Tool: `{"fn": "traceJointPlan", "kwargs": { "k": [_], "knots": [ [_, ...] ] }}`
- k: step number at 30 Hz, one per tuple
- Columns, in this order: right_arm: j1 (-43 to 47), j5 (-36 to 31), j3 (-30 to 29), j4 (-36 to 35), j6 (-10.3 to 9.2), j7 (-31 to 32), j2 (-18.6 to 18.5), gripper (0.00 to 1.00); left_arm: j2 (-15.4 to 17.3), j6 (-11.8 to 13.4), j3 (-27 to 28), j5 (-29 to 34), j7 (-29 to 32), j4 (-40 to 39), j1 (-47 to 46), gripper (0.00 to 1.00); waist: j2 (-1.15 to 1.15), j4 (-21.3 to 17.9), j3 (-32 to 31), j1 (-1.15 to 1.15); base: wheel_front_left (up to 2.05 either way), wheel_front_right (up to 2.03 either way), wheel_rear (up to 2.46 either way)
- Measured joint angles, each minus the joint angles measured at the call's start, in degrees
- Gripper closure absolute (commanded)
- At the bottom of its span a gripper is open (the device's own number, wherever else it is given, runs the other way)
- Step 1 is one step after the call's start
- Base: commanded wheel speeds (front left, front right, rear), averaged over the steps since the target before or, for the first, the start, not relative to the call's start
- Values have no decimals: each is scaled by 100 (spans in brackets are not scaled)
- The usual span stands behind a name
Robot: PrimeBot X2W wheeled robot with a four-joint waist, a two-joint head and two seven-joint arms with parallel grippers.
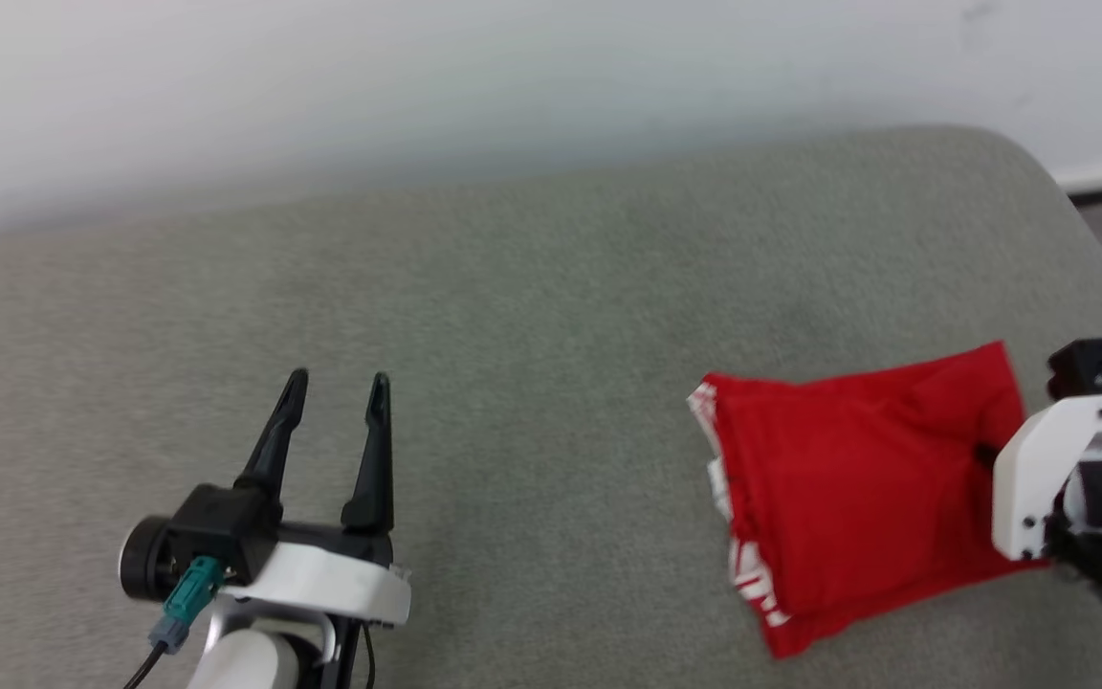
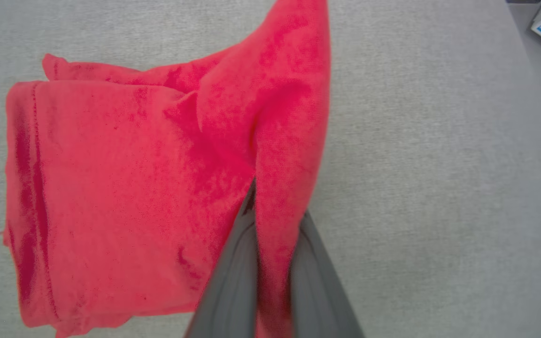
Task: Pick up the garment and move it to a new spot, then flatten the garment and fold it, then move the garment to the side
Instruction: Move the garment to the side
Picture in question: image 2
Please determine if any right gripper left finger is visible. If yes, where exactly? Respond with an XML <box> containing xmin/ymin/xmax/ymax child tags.
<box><xmin>184</xmin><ymin>178</ymin><xmax>259</xmax><ymax>338</ymax></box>

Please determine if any grey fabric sofa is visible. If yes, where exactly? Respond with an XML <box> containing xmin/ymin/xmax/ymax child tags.
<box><xmin>0</xmin><ymin>0</ymin><xmax>541</xmax><ymax>338</ymax></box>

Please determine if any red and white garment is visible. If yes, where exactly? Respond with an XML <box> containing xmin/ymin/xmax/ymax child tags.
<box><xmin>2</xmin><ymin>0</ymin><xmax>332</xmax><ymax>338</ymax></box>

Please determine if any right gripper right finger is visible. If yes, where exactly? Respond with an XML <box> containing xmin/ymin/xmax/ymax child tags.
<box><xmin>289</xmin><ymin>209</ymin><xmax>366</xmax><ymax>338</ymax></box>

